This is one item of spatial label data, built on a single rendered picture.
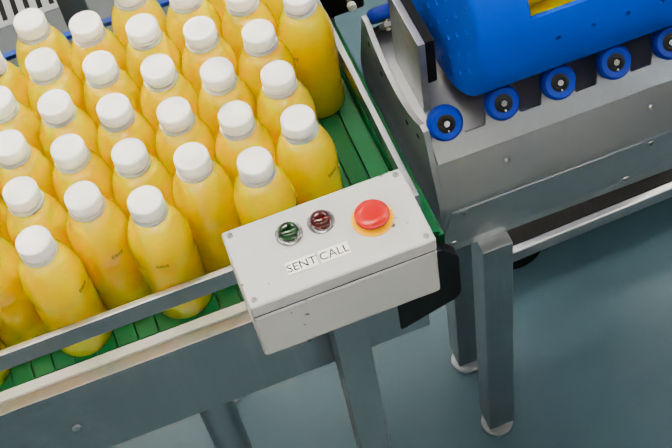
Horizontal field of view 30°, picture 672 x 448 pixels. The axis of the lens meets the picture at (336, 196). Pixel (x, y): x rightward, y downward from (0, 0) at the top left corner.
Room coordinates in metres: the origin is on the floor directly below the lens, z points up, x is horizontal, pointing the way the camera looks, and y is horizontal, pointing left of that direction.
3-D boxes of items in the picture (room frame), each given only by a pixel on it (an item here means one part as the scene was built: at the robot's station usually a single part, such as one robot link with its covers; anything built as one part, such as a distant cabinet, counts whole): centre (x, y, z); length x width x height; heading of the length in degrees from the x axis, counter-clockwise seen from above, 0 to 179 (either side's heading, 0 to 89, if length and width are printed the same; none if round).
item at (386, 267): (0.72, 0.02, 1.05); 0.20 x 0.10 x 0.10; 101
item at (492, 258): (0.99, -0.21, 0.31); 0.06 x 0.06 x 0.63; 11
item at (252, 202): (0.84, 0.08, 0.99); 0.07 x 0.07 x 0.19
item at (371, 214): (0.73, -0.03, 1.11); 0.04 x 0.04 x 0.01
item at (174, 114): (0.93, 0.16, 1.09); 0.04 x 0.04 x 0.02
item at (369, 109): (1.03, -0.05, 0.96); 0.40 x 0.01 x 0.03; 11
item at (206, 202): (0.86, 0.15, 0.99); 0.07 x 0.07 x 0.19
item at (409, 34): (1.05, -0.13, 0.99); 0.10 x 0.02 x 0.12; 11
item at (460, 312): (1.13, -0.18, 0.31); 0.06 x 0.06 x 0.63; 11
